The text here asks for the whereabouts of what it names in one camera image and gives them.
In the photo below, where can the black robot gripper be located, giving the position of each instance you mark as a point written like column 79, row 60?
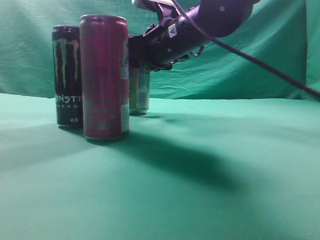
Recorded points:
column 166, row 43

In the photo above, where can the pink slim drink can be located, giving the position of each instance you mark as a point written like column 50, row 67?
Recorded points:
column 105, row 76

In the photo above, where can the green backdrop cloth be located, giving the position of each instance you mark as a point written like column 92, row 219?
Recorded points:
column 281, row 33

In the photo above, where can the green slim drink can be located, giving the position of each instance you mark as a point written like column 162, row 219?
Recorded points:
column 139, row 86

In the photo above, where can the black Monster energy can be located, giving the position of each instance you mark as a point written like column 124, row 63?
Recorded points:
column 67, row 75

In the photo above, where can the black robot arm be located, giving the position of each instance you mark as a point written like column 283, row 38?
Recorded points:
column 212, row 18

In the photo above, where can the green table cloth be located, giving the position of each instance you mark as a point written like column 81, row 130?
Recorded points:
column 188, row 170

